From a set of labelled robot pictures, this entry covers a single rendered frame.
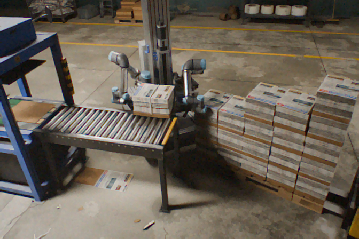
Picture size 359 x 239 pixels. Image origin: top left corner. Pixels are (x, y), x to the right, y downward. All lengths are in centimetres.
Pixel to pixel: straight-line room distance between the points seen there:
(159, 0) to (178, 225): 231
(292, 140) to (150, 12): 195
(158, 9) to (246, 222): 236
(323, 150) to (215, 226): 122
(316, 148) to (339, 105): 47
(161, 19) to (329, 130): 203
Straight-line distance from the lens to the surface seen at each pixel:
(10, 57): 301
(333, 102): 266
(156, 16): 342
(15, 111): 371
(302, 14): 895
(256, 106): 289
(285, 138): 295
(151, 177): 355
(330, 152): 291
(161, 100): 292
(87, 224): 327
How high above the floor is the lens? 247
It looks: 31 degrees down
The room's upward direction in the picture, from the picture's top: 3 degrees counter-clockwise
